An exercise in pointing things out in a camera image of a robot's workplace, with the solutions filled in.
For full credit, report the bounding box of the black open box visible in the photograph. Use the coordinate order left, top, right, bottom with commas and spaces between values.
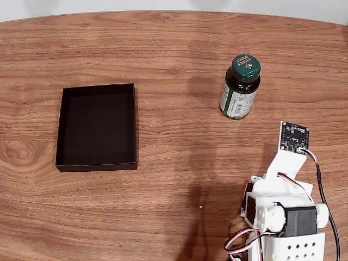
55, 83, 140, 173

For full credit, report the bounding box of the black camera cable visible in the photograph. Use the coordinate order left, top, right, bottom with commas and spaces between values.
299, 148, 341, 261

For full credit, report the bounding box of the red white black servo wire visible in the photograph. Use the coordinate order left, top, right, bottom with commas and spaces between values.
223, 227, 264, 252
227, 250, 245, 261

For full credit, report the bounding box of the circuit board camera on mount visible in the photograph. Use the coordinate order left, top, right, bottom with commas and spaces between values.
265, 121, 311, 188

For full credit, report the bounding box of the green pill bottle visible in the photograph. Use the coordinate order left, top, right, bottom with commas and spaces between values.
219, 53, 261, 120

